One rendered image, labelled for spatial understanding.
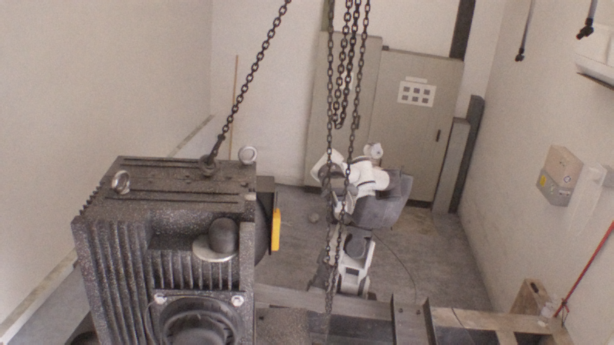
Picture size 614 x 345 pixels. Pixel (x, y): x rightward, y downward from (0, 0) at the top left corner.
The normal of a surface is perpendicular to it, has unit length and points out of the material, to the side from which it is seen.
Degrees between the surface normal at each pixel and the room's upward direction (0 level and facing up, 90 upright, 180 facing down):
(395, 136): 90
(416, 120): 90
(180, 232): 90
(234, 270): 90
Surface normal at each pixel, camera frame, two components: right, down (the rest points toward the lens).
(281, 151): -0.08, 0.41
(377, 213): 0.24, 0.32
